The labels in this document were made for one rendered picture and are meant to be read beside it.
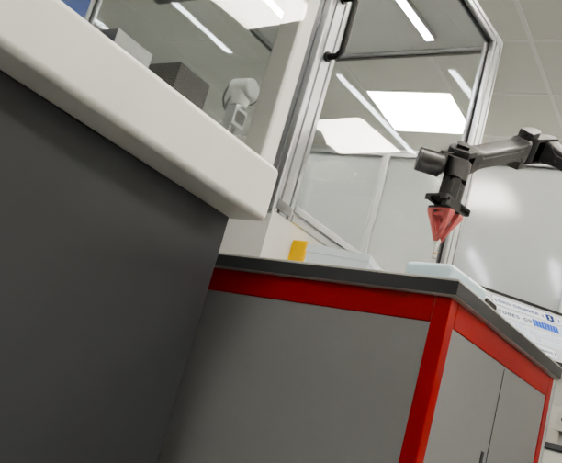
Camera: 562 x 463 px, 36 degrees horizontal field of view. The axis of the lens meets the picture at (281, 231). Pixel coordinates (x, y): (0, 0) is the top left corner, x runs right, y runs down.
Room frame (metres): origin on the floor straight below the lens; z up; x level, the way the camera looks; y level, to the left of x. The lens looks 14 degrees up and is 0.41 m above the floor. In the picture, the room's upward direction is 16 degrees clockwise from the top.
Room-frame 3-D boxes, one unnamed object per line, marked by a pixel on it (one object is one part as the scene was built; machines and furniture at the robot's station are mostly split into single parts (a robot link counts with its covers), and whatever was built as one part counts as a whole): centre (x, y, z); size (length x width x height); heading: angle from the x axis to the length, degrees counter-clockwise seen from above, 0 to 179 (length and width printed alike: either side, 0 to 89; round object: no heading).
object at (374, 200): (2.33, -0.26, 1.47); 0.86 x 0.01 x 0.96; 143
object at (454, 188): (1.89, -0.36, 1.09); 0.10 x 0.07 x 0.07; 131
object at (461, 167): (1.89, -0.35, 1.15); 0.07 x 0.06 x 0.07; 89
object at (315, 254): (1.61, -0.13, 0.79); 0.13 x 0.09 x 0.05; 67
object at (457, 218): (1.88, -0.35, 1.02); 0.07 x 0.07 x 0.09; 41
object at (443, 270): (1.51, -0.31, 0.78); 0.15 x 0.10 x 0.04; 139
